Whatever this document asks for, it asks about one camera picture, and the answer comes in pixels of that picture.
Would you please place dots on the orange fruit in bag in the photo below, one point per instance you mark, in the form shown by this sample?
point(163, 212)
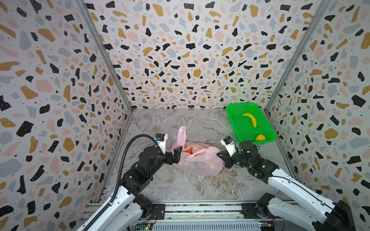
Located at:
point(189, 150)

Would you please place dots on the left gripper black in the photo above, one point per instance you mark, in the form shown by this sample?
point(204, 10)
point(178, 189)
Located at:
point(170, 160)

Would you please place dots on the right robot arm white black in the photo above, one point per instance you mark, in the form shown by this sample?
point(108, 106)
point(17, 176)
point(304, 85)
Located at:
point(300, 190)

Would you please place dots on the orange fruit in basket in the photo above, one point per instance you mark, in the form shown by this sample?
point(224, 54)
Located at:
point(260, 138)

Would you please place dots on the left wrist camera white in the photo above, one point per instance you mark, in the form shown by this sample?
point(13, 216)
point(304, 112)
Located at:
point(161, 141)

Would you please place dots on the pink plastic bag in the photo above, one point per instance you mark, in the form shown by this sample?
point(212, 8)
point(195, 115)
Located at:
point(209, 164)

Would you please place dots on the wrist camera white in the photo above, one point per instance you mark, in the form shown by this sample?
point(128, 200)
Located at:
point(230, 145)
point(161, 141)

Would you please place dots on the yellow banana in basket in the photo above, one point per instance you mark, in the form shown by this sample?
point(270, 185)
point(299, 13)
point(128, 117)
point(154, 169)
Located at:
point(252, 118)

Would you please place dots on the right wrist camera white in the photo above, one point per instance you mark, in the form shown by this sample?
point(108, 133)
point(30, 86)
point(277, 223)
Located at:
point(230, 145)

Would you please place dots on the green plastic basket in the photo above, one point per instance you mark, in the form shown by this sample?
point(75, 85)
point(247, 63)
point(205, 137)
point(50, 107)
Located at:
point(242, 125)

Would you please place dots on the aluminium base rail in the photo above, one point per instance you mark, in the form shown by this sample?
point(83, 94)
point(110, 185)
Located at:
point(214, 212)

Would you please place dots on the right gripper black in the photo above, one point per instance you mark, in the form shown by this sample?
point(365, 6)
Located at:
point(224, 155)

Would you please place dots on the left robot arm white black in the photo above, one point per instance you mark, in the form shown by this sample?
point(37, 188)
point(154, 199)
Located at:
point(124, 196)

